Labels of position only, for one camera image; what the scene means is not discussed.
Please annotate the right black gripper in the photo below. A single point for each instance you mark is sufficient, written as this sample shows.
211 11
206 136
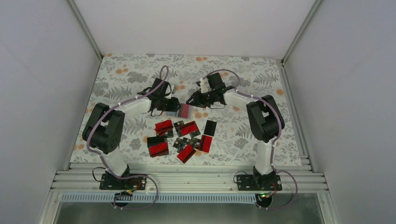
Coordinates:
197 101

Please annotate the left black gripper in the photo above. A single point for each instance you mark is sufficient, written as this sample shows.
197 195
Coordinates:
173 106

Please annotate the beige leather card holder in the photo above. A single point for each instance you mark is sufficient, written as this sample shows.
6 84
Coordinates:
174 114

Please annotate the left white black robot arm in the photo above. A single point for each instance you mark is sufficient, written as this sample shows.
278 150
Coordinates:
104 127

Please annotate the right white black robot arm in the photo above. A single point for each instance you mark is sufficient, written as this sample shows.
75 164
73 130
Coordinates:
265 120

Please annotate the plain black card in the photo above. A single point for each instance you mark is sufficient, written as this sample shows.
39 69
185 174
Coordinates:
210 128

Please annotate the red black card centre top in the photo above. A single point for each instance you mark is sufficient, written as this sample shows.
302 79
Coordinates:
189 128

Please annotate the black red card left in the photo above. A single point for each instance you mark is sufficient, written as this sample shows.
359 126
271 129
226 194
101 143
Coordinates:
157 146

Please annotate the black chip cards cluster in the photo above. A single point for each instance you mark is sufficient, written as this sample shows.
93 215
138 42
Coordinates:
180 144

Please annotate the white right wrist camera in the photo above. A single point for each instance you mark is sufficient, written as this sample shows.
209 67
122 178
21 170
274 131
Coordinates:
202 85

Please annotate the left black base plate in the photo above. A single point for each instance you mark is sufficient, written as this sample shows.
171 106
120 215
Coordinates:
110 182

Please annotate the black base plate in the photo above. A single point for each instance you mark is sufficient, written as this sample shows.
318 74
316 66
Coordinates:
110 182
253 183

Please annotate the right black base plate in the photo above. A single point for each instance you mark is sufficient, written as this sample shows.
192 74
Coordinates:
253 183

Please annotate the aluminium rail frame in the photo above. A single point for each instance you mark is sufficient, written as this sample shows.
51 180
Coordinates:
183 183

